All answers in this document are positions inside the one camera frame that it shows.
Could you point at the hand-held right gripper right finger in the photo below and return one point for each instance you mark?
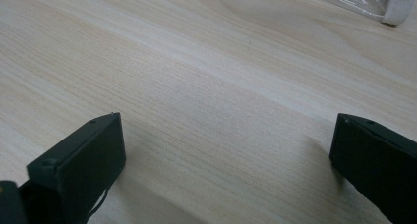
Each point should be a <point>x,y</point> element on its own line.
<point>377,161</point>

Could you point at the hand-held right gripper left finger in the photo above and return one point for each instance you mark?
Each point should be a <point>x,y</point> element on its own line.
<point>78,161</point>

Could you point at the transparent plastic bag white trim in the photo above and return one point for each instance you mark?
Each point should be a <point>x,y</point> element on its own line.
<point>398,6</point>

